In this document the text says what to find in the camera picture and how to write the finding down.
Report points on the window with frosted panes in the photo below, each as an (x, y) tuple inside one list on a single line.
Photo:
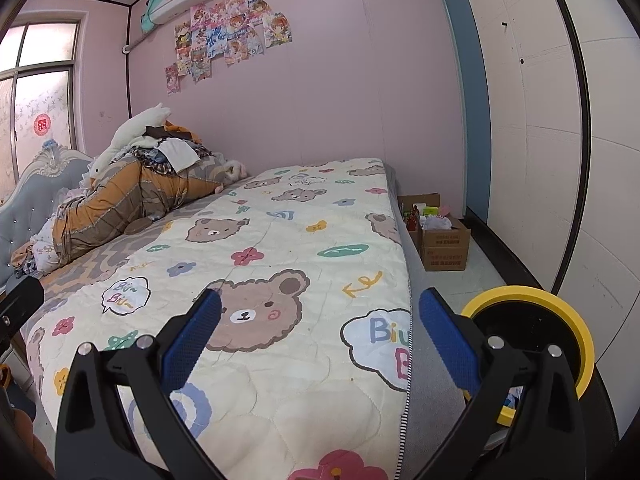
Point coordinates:
[(45, 85)]

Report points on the grey mattress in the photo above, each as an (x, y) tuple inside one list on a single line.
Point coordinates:
[(430, 360)]

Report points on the open plain cardboard box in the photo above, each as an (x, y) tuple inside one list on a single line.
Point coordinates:
[(407, 201)]

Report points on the grey tufted bed headboard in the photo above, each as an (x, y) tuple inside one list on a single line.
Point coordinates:
[(25, 200)]

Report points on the small red bottles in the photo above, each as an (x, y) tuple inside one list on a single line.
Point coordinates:
[(411, 217)]

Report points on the air conditioner pipe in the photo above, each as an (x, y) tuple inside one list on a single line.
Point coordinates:
[(134, 42)]

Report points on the small white plush toy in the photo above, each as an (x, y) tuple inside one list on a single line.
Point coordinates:
[(234, 170)]

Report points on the cluster of wall posters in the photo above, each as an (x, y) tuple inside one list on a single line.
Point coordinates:
[(230, 35)]

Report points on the pile of clothes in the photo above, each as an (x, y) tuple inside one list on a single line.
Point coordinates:
[(175, 152)]

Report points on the long white plush toy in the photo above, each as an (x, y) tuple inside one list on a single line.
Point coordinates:
[(130, 130)]

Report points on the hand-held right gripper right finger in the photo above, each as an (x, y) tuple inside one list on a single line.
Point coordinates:
[(447, 340)]

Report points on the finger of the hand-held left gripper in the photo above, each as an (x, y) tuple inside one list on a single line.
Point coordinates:
[(20, 300)]

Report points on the white wardrobe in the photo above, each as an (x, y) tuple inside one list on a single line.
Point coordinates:
[(540, 135)]

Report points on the bear print quilted blanket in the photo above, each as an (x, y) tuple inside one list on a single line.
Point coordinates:
[(300, 360)]

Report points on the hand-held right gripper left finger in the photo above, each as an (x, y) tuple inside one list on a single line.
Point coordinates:
[(192, 340)]

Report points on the white cloth bundle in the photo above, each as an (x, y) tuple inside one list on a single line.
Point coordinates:
[(436, 221)]

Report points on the yellow bin with black liner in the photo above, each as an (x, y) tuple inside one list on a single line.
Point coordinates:
[(575, 325)]

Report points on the red round window sticker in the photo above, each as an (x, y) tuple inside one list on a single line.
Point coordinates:
[(42, 124)]

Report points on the printed cardboard box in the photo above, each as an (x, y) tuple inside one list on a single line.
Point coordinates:
[(445, 252)]

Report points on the bundle of patterned cloth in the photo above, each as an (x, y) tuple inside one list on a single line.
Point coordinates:
[(27, 257)]

